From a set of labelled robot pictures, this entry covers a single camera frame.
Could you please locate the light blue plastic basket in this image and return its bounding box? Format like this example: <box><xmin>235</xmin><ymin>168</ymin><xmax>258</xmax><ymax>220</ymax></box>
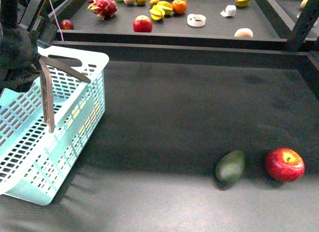
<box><xmin>0</xmin><ymin>46</ymin><xmax>109</xmax><ymax>206</ymax></box>

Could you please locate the yellow mango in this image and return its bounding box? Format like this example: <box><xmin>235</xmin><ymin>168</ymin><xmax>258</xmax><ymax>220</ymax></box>
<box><xmin>64</xmin><ymin>101</ymin><xmax>101</xmax><ymax>137</ymax></box>

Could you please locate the red apple near mango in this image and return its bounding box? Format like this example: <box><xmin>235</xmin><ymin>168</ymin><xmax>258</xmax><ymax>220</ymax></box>
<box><xmin>265</xmin><ymin>148</ymin><xmax>305</xmax><ymax>183</ymax></box>

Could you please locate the green avocado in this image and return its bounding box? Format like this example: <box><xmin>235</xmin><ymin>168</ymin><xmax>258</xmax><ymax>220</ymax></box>
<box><xmin>215</xmin><ymin>150</ymin><xmax>245</xmax><ymax>185</ymax></box>

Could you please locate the red apple on shelf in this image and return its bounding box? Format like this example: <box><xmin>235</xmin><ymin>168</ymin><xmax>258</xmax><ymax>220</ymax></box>
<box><xmin>133</xmin><ymin>15</ymin><xmax>153</xmax><ymax>32</ymax></box>

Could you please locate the yellow starfruit front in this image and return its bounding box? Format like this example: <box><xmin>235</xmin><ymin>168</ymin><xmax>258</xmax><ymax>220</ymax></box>
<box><xmin>150</xmin><ymin>5</ymin><xmax>165</xmax><ymax>21</ymax></box>

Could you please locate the yellow starfruit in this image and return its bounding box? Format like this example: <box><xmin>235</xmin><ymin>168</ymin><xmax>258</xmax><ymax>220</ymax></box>
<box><xmin>157</xmin><ymin>1</ymin><xmax>173</xmax><ymax>15</ymax></box>
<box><xmin>235</xmin><ymin>0</ymin><xmax>251</xmax><ymax>7</ymax></box>
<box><xmin>150</xmin><ymin>5</ymin><xmax>165</xmax><ymax>21</ymax></box>

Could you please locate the yellow starfruit behind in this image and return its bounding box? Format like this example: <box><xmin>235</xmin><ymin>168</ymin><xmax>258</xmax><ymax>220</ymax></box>
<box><xmin>157</xmin><ymin>1</ymin><xmax>173</xmax><ymax>15</ymax></box>

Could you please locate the orange tangerine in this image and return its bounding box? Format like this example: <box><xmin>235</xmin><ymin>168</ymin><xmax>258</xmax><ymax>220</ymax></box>
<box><xmin>171</xmin><ymin>0</ymin><xmax>187</xmax><ymax>14</ymax></box>

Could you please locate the small yellow-brown fruit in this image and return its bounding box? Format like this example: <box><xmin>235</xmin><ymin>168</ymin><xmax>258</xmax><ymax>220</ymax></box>
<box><xmin>149</xmin><ymin>0</ymin><xmax>160</xmax><ymax>8</ymax></box>

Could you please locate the brown kiwi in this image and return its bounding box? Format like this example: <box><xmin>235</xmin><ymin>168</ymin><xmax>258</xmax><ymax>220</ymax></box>
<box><xmin>136</xmin><ymin>0</ymin><xmax>147</xmax><ymax>6</ymax></box>

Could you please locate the pale peach at shelf edge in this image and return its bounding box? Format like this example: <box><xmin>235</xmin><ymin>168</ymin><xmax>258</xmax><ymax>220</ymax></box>
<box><xmin>234</xmin><ymin>28</ymin><xmax>253</xmax><ymax>37</ymax></box>

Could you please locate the pink dragon fruit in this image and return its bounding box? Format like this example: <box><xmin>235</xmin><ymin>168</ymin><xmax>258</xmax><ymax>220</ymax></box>
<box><xmin>87</xmin><ymin>0</ymin><xmax>117</xmax><ymax>20</ymax></box>

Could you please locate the white crumpled foam net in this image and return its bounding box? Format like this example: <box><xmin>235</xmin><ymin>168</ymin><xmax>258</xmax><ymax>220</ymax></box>
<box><xmin>220</xmin><ymin>5</ymin><xmax>237</xmax><ymax>17</ymax></box>

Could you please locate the small dark red plum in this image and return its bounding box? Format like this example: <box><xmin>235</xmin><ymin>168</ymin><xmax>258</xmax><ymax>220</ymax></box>
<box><xmin>60</xmin><ymin>19</ymin><xmax>74</xmax><ymax>30</ymax></box>

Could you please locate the yellow starfruit far right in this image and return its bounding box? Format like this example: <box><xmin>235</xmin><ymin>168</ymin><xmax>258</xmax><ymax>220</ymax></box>
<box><xmin>235</xmin><ymin>0</ymin><xmax>251</xmax><ymax>7</ymax></box>

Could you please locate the pale fruit far right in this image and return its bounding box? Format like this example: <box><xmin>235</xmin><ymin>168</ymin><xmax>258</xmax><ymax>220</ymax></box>
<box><xmin>300</xmin><ymin>0</ymin><xmax>308</xmax><ymax>9</ymax></box>

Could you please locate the black metal shelf frame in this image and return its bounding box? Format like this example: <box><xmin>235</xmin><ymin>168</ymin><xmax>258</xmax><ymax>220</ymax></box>
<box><xmin>14</xmin><ymin>0</ymin><xmax>319</xmax><ymax>98</ymax></box>

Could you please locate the white cable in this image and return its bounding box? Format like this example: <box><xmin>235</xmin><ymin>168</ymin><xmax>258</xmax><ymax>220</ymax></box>
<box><xmin>46</xmin><ymin>0</ymin><xmax>64</xmax><ymax>42</ymax></box>

